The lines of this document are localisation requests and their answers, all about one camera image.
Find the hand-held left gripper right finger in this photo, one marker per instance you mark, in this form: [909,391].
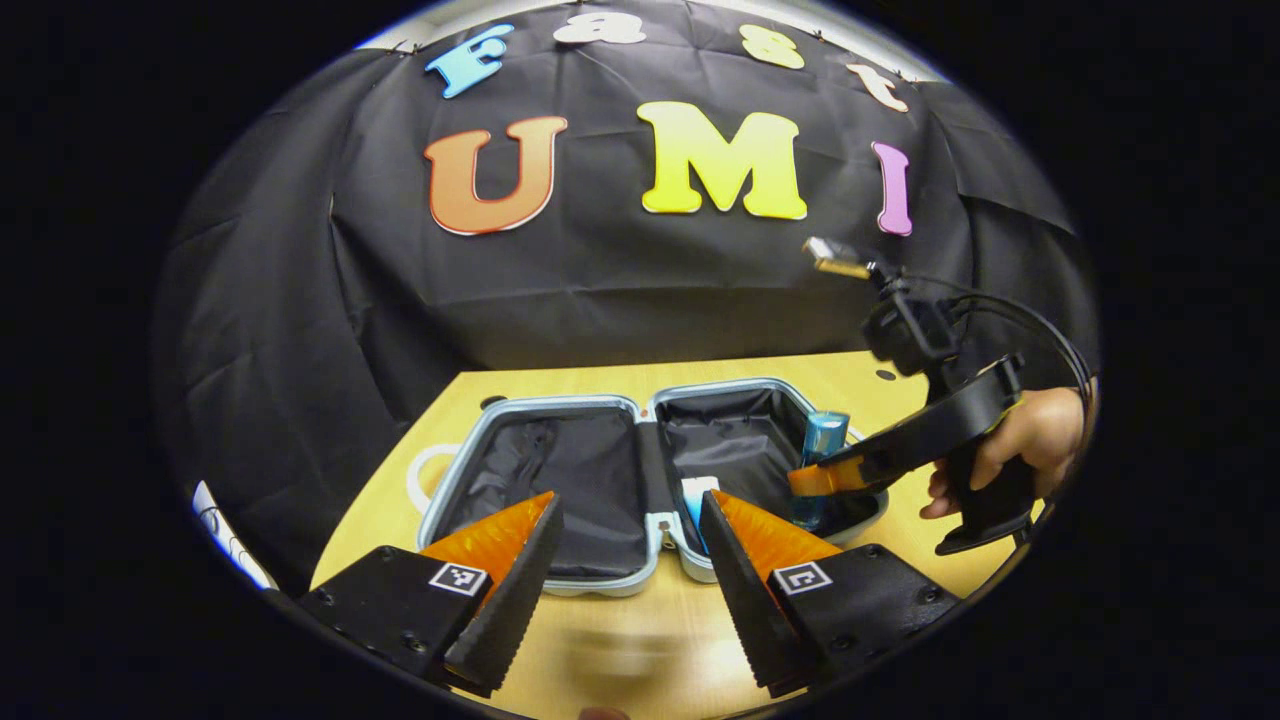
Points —
[745,600]

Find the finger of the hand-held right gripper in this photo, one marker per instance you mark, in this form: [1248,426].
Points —
[890,445]

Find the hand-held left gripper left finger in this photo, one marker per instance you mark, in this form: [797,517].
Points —
[510,600]

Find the blue-green bottle with blue cap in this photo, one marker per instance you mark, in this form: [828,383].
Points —
[825,435]

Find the silver white squeeze tube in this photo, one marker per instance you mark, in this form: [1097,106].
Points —
[692,495]

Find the white printed board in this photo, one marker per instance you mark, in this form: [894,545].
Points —
[232,540]

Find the black backdrop cloth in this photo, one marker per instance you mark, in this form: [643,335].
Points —
[600,290]

